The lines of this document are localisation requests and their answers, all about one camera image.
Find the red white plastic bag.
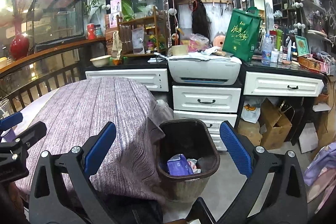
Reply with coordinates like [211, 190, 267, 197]
[187, 159, 201, 174]

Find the purple plastic package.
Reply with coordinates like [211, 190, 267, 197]
[167, 154, 194, 176]

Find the dark brown trash bin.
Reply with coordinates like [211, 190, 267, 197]
[156, 119, 220, 203]

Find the purple grey tablecloth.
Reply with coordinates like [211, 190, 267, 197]
[15, 77, 173, 203]

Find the wooden railing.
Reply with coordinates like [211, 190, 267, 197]
[1, 38, 106, 112]

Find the cardboard box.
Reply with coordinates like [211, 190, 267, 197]
[259, 98, 292, 150]

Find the brown paper sack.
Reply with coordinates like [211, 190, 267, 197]
[238, 119, 263, 147]

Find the red vase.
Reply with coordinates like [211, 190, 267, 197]
[10, 17, 30, 61]

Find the cream bowl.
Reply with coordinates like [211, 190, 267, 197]
[90, 55, 112, 68]

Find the white drawer cabinet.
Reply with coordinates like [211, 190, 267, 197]
[173, 85, 241, 152]

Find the white drawer right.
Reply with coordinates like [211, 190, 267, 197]
[243, 72, 324, 97]

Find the red canister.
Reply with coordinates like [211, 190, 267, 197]
[87, 23, 96, 40]

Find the white long drawer left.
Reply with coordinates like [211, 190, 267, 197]
[85, 69, 169, 92]

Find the wooden shelf rack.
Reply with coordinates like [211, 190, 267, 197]
[117, 7, 168, 57]

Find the water bottle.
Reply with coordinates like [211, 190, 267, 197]
[261, 34, 272, 65]

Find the white printer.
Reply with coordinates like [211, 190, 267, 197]
[167, 52, 242, 86]

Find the roll of tape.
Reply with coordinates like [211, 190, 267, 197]
[171, 44, 189, 56]

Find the green tote bag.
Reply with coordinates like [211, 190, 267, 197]
[222, 7, 261, 62]

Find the dark hair wig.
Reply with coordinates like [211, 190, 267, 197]
[191, 0, 210, 39]

